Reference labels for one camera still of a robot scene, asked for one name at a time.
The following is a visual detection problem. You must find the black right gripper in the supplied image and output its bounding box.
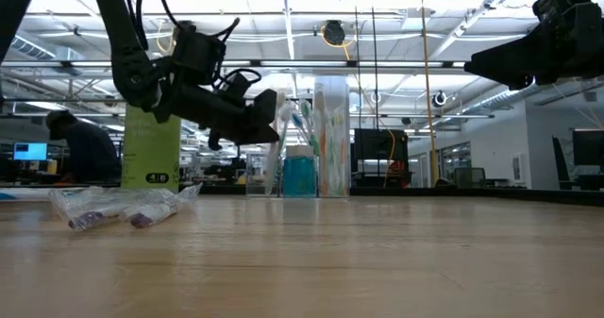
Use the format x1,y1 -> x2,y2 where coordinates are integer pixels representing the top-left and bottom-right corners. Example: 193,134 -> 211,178
464,0 -> 604,92

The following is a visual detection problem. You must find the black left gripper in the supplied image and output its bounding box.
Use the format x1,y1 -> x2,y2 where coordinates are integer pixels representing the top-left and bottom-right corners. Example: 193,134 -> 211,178
153,81 -> 281,152

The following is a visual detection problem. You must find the clear plastic toothbrush holder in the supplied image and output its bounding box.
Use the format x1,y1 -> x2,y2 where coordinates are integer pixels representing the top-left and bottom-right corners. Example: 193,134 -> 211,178
243,151 -> 351,199

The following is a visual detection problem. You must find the long ceiling light bar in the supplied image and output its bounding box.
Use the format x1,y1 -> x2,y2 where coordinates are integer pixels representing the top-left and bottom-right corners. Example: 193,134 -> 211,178
0,59 -> 468,70

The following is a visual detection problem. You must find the black monitor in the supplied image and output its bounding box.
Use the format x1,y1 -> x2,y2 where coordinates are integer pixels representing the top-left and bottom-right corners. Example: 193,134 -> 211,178
572,128 -> 604,168

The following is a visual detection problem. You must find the grey mesh chair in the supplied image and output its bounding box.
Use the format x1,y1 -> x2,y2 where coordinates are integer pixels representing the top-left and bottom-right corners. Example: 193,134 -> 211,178
452,166 -> 487,188

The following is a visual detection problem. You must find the black equipment cart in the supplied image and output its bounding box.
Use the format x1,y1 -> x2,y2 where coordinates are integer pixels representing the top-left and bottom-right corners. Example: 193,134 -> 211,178
351,127 -> 411,188

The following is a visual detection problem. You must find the green disinfecting wipes canister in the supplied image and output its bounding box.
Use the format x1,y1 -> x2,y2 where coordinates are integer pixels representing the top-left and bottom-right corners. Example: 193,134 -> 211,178
121,104 -> 183,192

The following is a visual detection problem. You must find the person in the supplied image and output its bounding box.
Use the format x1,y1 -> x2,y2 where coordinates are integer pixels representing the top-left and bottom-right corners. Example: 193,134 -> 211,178
45,109 -> 123,186

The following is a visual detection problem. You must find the monitor with blue screen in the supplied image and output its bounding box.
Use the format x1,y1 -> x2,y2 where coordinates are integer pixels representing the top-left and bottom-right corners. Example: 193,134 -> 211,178
12,142 -> 48,162

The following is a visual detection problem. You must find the silver ceiling duct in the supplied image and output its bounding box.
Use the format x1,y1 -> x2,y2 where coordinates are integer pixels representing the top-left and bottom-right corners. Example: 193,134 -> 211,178
464,75 -> 604,116

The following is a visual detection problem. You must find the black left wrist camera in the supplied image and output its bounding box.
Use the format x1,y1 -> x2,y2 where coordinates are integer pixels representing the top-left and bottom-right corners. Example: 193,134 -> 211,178
214,67 -> 263,106

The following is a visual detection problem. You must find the black ceiling cord reel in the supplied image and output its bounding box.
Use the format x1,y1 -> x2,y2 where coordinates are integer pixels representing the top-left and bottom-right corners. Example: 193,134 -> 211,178
320,19 -> 355,49

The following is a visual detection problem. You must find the black aluminium table frame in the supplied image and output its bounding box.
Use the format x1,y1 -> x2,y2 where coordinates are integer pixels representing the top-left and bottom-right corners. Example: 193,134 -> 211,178
0,181 -> 604,208

